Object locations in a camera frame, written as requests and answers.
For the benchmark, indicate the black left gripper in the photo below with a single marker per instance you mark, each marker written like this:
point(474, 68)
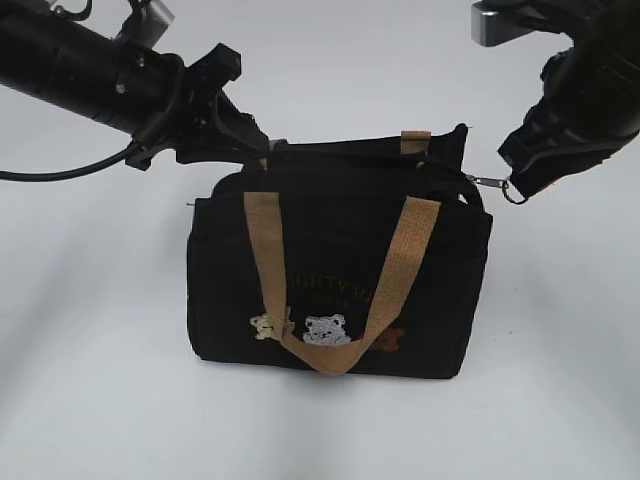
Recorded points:
point(199, 122)

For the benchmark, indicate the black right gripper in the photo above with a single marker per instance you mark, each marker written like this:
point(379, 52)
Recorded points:
point(575, 113)

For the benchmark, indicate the silver zipper pull with ring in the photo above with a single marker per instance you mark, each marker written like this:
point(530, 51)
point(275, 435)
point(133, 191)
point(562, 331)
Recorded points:
point(508, 191)

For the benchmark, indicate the black canvas tote bag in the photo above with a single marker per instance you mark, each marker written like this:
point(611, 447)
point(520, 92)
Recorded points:
point(363, 257)

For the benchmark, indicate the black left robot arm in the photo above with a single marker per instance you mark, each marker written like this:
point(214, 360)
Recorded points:
point(161, 102)

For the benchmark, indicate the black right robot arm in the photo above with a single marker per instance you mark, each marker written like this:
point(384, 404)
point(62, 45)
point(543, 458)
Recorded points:
point(605, 24)

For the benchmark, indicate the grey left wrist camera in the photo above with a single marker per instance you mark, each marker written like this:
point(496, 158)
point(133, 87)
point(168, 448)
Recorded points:
point(146, 24)

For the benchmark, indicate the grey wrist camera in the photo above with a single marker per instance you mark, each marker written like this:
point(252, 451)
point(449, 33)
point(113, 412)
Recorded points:
point(146, 24)
point(497, 22)

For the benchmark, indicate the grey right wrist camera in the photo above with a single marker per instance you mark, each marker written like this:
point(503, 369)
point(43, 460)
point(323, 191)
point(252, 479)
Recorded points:
point(497, 22)

